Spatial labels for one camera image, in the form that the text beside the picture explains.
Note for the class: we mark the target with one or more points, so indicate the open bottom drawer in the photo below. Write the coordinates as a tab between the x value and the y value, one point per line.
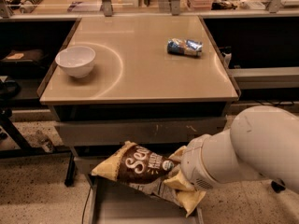
114	203

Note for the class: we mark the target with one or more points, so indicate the black chair base leg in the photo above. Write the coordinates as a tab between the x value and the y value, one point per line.
277	188

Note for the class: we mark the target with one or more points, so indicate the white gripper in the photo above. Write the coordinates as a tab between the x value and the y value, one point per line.
195	164

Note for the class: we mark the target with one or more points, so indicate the top grey drawer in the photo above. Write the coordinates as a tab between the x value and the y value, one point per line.
140	131

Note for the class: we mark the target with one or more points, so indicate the grey drawer cabinet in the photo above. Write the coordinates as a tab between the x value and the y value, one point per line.
136	78

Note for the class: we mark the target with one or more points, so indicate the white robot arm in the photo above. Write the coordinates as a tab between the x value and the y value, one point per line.
261	143

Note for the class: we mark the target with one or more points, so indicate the blue snack packet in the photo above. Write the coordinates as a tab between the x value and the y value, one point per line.
185	47

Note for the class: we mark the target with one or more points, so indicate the brown chip bag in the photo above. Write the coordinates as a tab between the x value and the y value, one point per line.
142	169

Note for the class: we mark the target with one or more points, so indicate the white bowl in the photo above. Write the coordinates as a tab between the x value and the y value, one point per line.
77	61

